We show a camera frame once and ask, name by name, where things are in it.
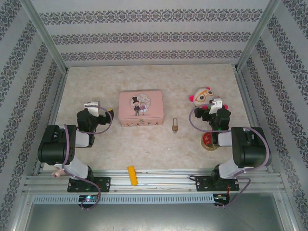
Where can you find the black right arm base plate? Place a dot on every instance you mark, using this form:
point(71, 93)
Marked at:
point(202, 184)

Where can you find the pink wedding couple tin box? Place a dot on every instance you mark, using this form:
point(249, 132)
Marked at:
point(154, 103)

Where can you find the aluminium frame post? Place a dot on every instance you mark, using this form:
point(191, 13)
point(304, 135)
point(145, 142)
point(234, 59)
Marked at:
point(46, 36)
point(255, 36)

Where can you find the brass padlock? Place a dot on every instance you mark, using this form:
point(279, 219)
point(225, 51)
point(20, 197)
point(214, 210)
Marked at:
point(175, 126)

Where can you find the pink plastic toy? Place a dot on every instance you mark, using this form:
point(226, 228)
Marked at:
point(57, 172)

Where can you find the yellow foam block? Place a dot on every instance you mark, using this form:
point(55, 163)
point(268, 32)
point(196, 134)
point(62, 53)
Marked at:
point(133, 175)

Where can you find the aluminium mounting rail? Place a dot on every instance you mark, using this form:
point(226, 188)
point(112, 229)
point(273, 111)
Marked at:
point(168, 179)

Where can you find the aluminium left frame post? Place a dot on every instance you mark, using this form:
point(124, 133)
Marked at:
point(46, 36)

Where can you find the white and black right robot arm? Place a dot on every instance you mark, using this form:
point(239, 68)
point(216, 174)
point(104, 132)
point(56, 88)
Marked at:
point(252, 149)

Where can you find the aluminium right side rail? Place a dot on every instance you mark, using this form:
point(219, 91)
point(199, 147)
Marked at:
point(252, 120)

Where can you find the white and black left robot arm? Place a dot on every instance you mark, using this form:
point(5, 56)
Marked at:
point(55, 146)

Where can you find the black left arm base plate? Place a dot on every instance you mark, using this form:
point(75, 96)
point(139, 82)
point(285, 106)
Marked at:
point(103, 184)

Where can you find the aluminium right frame post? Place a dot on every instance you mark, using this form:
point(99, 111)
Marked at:
point(255, 36)

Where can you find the red tape roll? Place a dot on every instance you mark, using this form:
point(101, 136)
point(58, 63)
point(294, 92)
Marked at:
point(207, 139)

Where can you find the aluminium left side rail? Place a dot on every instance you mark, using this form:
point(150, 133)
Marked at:
point(51, 108)

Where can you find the white plush toy with glasses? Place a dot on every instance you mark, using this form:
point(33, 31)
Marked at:
point(202, 96)

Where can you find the grey metal sheet panel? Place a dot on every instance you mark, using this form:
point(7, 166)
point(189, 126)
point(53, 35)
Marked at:
point(156, 219)

